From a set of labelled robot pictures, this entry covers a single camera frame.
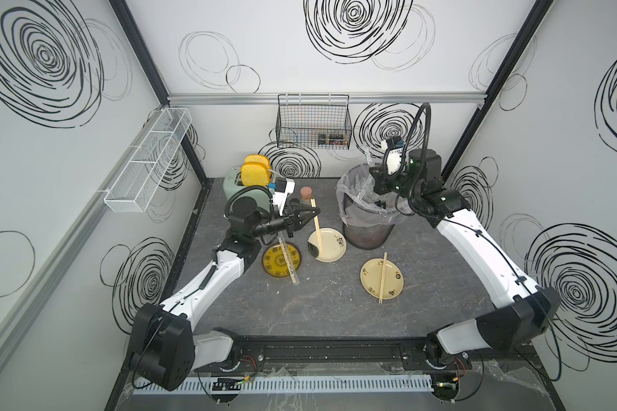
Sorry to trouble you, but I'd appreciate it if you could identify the black corrugated cable left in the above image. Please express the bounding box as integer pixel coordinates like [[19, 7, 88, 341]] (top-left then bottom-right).
[[223, 186, 274, 219]]

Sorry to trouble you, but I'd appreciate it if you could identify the white mesh wall shelf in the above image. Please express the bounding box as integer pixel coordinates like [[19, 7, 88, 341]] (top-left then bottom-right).
[[104, 107, 191, 213]]

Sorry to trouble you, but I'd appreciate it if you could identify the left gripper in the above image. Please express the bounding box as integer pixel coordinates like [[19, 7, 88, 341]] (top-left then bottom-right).
[[249, 204, 317, 242]]

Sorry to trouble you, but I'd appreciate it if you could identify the yellow toast slice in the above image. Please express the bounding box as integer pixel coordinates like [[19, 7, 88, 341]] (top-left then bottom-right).
[[244, 154, 271, 170], [240, 163, 271, 187]]

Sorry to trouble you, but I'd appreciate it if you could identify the front yellow toast slice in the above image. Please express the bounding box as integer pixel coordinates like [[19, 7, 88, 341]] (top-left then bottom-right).
[[240, 163, 271, 187]]

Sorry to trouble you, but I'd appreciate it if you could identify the clear plastic bin liner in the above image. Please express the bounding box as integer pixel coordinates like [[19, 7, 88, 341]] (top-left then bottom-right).
[[336, 164, 415, 228]]

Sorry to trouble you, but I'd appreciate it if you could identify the black corrugated cable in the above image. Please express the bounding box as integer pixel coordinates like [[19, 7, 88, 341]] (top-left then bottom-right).
[[223, 186, 274, 219], [398, 102, 433, 171]]

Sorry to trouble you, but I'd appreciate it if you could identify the rear yellow toast slice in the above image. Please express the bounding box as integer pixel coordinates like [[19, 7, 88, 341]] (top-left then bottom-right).
[[244, 154, 271, 170]]

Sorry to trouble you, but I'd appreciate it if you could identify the white slotted cable duct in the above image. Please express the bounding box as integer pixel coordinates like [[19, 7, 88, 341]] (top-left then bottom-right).
[[132, 374, 435, 397]]

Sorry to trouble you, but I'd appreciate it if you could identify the mint green toaster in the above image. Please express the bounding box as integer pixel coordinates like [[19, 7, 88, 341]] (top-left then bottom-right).
[[223, 167, 270, 208]]

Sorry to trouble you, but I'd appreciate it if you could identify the cream plate with red marks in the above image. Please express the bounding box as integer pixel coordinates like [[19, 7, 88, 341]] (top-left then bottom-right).
[[360, 258, 404, 301]]

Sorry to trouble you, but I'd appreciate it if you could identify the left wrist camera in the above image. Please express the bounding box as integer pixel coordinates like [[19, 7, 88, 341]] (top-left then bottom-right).
[[267, 177, 296, 217]]

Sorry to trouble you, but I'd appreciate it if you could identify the yellow patterned plate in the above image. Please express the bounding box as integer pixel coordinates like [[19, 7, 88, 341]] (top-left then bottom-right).
[[262, 242, 302, 278]]

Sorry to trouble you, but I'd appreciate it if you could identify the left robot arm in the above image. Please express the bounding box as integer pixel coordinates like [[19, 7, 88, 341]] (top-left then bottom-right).
[[124, 196, 320, 390]]

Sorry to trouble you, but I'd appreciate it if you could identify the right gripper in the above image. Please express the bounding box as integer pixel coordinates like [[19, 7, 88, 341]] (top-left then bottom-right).
[[368, 163, 420, 205]]

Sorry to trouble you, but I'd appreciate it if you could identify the black wire wall basket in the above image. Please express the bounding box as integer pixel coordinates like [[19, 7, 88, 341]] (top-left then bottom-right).
[[275, 94, 353, 150]]

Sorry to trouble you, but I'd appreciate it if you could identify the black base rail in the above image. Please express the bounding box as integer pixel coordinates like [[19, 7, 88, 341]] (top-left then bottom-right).
[[133, 336, 541, 371]]

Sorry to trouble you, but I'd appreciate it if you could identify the black corrugated cable right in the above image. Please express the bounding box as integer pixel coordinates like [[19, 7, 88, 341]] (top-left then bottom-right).
[[398, 102, 433, 171]]

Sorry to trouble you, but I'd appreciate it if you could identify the pink lid glass jar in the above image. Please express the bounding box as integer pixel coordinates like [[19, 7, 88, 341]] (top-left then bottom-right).
[[300, 187, 313, 204]]

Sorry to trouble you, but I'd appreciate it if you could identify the cream plate with black patch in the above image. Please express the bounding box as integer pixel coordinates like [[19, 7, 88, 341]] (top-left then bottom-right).
[[308, 228, 347, 263]]

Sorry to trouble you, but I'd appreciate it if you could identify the black mesh trash bin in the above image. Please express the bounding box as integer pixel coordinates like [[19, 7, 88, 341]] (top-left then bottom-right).
[[338, 163, 416, 251]]

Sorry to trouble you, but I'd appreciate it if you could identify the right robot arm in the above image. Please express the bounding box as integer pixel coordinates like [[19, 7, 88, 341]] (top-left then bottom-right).
[[370, 148, 561, 361]]

